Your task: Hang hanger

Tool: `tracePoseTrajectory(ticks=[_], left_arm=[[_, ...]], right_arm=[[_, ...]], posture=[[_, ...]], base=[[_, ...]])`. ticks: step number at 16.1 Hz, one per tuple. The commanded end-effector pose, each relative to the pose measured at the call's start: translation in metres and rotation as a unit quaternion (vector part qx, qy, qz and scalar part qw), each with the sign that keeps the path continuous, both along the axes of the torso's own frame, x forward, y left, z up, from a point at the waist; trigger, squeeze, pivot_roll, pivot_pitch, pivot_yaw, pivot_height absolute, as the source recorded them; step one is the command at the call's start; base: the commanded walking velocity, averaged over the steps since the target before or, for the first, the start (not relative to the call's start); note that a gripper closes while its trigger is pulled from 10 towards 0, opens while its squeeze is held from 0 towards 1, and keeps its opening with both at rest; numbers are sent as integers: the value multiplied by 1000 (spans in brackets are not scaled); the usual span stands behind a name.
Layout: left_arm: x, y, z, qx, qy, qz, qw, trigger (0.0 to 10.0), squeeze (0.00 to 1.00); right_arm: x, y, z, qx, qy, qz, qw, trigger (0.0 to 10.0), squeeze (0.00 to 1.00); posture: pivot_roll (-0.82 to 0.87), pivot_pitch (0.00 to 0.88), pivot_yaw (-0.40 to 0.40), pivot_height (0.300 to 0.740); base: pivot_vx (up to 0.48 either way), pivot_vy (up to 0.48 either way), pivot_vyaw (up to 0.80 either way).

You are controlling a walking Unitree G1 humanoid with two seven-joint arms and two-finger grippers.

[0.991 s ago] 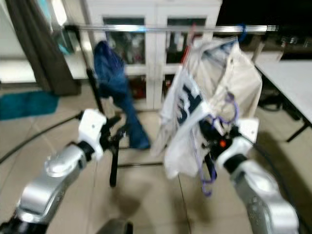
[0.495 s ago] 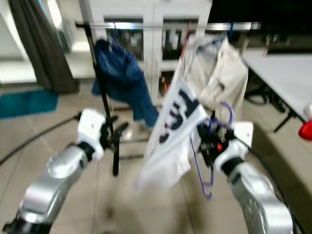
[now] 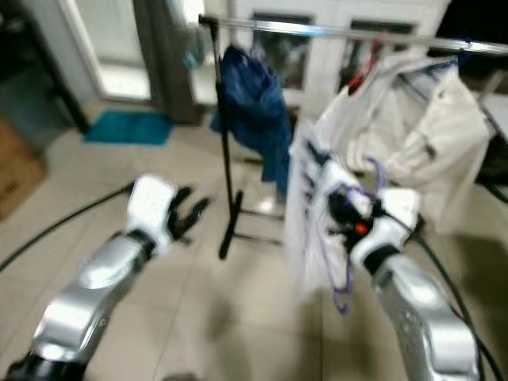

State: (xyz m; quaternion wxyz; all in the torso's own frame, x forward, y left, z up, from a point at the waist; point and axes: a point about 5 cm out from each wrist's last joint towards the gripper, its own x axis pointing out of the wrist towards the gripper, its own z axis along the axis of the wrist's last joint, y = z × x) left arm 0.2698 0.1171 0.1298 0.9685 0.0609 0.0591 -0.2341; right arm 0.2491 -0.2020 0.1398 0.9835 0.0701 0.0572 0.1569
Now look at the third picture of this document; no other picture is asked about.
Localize teal floor mat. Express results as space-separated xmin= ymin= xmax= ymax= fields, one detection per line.
xmin=83 ymin=109 xmax=169 ymax=147

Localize cream white jacket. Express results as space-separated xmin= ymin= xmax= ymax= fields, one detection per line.
xmin=314 ymin=48 xmax=495 ymax=236

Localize red plastic hanger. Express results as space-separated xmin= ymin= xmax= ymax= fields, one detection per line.
xmin=346 ymin=32 xmax=391 ymax=96

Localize purple plastic hanger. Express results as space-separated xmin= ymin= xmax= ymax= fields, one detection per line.
xmin=316 ymin=155 xmax=391 ymax=316

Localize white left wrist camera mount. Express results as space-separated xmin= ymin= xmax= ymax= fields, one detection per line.
xmin=125 ymin=174 xmax=180 ymax=256

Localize printed cardboard box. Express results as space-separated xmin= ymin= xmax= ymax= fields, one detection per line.
xmin=0 ymin=119 xmax=50 ymax=223

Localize white printed T-shirt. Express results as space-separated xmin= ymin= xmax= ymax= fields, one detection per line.
xmin=282 ymin=117 xmax=375 ymax=307

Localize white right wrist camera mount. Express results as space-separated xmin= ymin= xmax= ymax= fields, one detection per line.
xmin=352 ymin=187 xmax=423 ymax=269

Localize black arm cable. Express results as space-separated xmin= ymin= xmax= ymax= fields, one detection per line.
xmin=0 ymin=180 xmax=137 ymax=269
xmin=405 ymin=226 xmax=505 ymax=381

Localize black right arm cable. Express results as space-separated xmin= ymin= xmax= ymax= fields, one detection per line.
xmin=405 ymin=226 xmax=505 ymax=381

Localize black shelf unit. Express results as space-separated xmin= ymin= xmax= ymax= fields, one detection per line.
xmin=16 ymin=0 xmax=90 ymax=136

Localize black clothes rack chrome rail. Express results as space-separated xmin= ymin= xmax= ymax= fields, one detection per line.
xmin=197 ymin=13 xmax=508 ymax=263

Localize grey curtain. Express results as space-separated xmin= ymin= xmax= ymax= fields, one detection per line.
xmin=132 ymin=0 xmax=198 ymax=125

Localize white glass-door cabinet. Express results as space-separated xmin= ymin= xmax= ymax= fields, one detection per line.
xmin=234 ymin=0 xmax=455 ymax=116

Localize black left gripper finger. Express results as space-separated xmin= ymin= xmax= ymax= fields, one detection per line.
xmin=181 ymin=197 xmax=217 ymax=239
xmin=173 ymin=187 xmax=199 ymax=219

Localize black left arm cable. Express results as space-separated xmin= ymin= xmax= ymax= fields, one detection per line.
xmin=0 ymin=180 xmax=137 ymax=269

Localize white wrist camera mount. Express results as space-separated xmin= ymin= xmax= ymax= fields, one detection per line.
xmin=125 ymin=174 xmax=180 ymax=256
xmin=352 ymin=187 xmax=423 ymax=269

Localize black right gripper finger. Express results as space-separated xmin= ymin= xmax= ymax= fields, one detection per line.
xmin=324 ymin=185 xmax=358 ymax=219

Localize blue denim jeans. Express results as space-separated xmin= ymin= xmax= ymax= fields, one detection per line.
xmin=210 ymin=44 xmax=294 ymax=199

